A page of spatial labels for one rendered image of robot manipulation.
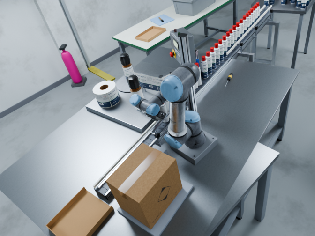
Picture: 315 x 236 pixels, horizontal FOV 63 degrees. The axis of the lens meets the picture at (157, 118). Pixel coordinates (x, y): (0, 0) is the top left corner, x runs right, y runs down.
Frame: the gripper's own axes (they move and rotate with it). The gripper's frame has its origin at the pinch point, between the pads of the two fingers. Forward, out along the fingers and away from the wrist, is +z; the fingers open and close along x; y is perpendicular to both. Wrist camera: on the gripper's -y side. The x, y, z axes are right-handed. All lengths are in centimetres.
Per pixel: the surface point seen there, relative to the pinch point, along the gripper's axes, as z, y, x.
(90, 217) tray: -31, -4, 74
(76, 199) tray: -30, 13, 72
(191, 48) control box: -28, -17, -44
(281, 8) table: 114, -13, -187
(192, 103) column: 4.3, -16.3, -18.5
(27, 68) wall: 58, 303, -12
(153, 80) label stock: 5.5, 25.7, -28.4
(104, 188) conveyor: -27, -1, 58
